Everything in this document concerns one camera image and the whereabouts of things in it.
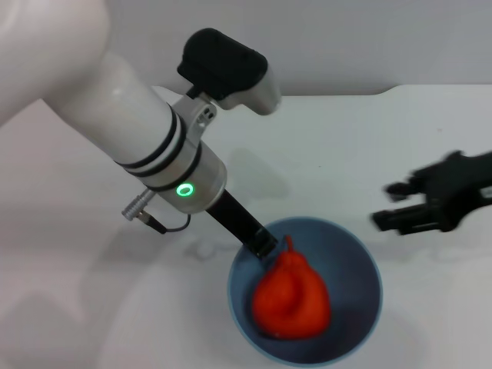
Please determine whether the orange fruit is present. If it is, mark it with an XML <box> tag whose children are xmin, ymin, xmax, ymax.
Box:
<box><xmin>251</xmin><ymin>234</ymin><xmax>331</xmax><ymax>340</ymax></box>

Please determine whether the blue bowl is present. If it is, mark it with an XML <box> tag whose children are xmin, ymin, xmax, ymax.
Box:
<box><xmin>226</xmin><ymin>215</ymin><xmax>384</xmax><ymax>364</ymax></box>

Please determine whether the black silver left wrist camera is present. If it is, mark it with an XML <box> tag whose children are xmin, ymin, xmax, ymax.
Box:
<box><xmin>176</xmin><ymin>27</ymin><xmax>282</xmax><ymax>115</ymax></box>

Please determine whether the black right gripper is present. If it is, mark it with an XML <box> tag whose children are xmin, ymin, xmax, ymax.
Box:
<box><xmin>371</xmin><ymin>150</ymin><xmax>492</xmax><ymax>236</ymax></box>

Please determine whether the silver connector with black cable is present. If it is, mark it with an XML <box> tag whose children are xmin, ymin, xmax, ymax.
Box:
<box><xmin>121</xmin><ymin>194</ymin><xmax>192</xmax><ymax>234</ymax></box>

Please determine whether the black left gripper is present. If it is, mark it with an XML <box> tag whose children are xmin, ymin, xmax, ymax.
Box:
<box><xmin>205</xmin><ymin>190</ymin><xmax>278</xmax><ymax>259</ymax></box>

